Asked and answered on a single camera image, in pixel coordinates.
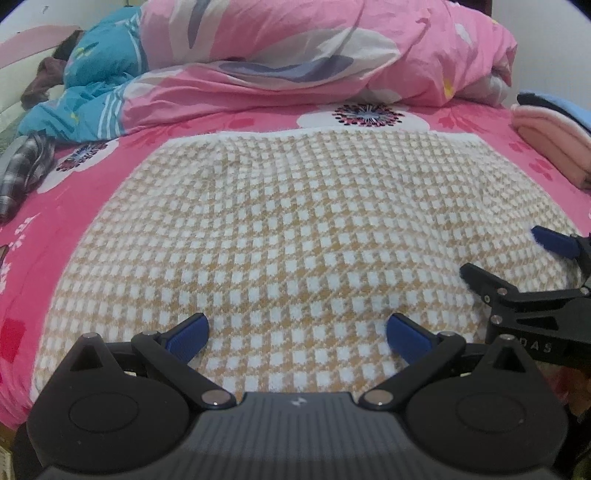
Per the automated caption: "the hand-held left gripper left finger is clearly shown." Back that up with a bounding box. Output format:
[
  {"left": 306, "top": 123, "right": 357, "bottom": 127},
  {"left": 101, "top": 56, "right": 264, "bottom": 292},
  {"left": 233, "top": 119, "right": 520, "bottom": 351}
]
[{"left": 67, "top": 312, "right": 236, "bottom": 411}]

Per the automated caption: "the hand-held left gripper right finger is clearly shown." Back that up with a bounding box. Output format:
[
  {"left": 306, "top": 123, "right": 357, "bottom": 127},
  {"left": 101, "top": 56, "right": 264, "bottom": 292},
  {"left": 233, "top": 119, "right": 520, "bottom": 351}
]
[{"left": 359, "top": 312, "right": 529, "bottom": 411}]

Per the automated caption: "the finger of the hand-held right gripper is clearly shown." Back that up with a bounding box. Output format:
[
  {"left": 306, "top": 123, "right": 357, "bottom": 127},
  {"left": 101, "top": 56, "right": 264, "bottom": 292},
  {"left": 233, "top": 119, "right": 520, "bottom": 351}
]
[
  {"left": 530, "top": 225, "right": 591, "bottom": 278},
  {"left": 460, "top": 262, "right": 591, "bottom": 308}
]

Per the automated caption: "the beige houndstooth fleece-lined coat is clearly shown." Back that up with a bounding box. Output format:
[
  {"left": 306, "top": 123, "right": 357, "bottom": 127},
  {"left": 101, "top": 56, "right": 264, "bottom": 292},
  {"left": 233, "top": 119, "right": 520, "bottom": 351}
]
[{"left": 28, "top": 130, "right": 583, "bottom": 402}]

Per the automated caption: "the pink folded garment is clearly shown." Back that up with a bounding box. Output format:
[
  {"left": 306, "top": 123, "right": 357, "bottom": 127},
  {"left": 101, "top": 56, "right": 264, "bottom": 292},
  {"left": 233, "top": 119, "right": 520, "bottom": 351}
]
[{"left": 512, "top": 105, "right": 591, "bottom": 188}]

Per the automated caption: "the light blue folded garment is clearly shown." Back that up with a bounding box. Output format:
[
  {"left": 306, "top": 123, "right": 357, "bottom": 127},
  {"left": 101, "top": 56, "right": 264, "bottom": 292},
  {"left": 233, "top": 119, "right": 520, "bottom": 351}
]
[{"left": 540, "top": 95, "right": 591, "bottom": 136}]

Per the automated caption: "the navy folded garment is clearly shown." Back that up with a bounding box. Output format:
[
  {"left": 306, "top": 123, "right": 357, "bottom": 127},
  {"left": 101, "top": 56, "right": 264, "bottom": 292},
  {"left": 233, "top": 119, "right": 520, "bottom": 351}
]
[{"left": 516, "top": 91, "right": 565, "bottom": 110}]

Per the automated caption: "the grey plaid garment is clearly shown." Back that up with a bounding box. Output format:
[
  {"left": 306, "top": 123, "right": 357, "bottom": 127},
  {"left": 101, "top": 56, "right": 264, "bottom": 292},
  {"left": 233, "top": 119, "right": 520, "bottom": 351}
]
[{"left": 0, "top": 134, "right": 57, "bottom": 222}]

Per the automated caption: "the plain grey garment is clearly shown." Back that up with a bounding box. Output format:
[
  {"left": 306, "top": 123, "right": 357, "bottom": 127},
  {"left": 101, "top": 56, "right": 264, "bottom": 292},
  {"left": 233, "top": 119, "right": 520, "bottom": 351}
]
[{"left": 0, "top": 137, "right": 28, "bottom": 178}]

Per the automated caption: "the green patterned pillow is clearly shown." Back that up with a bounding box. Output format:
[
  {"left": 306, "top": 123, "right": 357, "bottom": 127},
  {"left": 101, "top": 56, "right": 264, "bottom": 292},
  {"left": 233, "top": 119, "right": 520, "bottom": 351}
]
[{"left": 0, "top": 108, "right": 28, "bottom": 139}]

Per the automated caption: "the pink and blue floral quilt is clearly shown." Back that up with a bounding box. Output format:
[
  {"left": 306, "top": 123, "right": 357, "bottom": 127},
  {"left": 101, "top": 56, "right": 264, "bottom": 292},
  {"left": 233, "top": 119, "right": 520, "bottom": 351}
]
[{"left": 18, "top": 0, "right": 518, "bottom": 141}]

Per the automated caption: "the dark brown cloth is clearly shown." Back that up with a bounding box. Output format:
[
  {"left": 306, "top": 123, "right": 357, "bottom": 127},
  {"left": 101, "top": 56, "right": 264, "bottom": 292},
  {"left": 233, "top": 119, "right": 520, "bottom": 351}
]
[{"left": 53, "top": 30, "right": 84, "bottom": 61}]

